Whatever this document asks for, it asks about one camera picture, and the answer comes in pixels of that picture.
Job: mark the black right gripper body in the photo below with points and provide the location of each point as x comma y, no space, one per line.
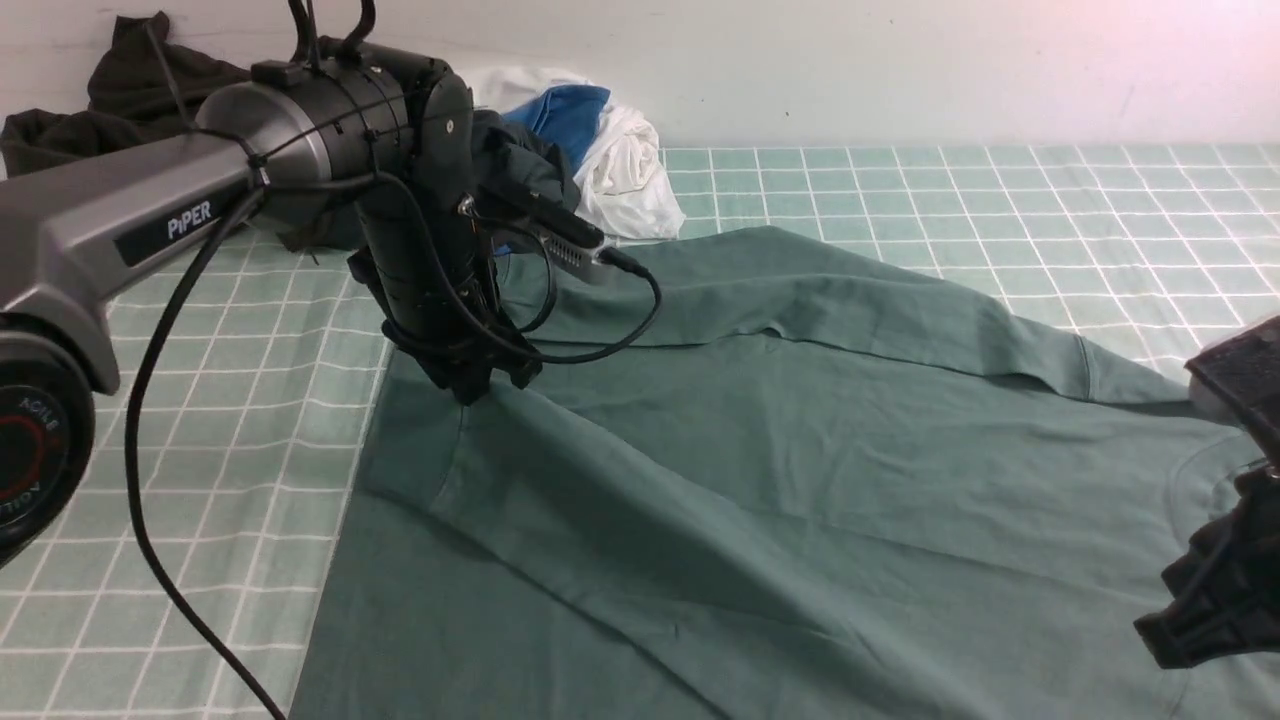
1225,588

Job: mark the green checkered table cloth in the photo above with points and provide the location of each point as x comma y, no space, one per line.
254,423

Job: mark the dark olive crumpled garment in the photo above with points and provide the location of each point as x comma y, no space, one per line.
144,89

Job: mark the green long sleeve shirt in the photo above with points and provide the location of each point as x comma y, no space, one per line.
820,487

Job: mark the white crumpled garment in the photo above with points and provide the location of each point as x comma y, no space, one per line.
625,188

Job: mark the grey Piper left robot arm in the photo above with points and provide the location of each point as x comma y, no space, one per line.
382,135

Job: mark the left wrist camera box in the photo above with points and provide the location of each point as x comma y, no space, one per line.
574,245

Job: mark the dark grey crumpled garment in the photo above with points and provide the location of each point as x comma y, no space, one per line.
506,152

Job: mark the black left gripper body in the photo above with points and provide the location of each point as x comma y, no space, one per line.
432,304

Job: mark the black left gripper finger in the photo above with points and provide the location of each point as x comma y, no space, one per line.
521,363
467,382

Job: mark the blue crumpled garment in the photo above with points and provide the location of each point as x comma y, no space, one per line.
567,116

